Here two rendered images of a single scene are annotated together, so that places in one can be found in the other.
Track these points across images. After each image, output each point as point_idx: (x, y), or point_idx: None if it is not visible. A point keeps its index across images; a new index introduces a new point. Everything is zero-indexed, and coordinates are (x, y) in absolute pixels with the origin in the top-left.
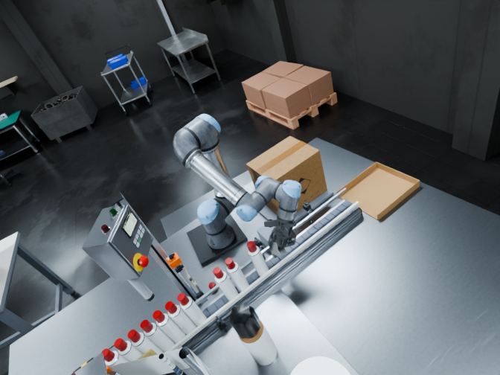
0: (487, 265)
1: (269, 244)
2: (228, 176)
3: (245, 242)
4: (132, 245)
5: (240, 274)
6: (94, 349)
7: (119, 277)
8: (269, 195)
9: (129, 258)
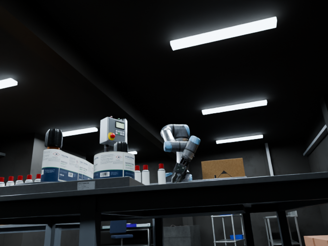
0: None
1: (172, 173)
2: (172, 136)
3: None
4: (114, 130)
5: (146, 176)
6: None
7: (101, 140)
8: (183, 144)
9: (109, 129)
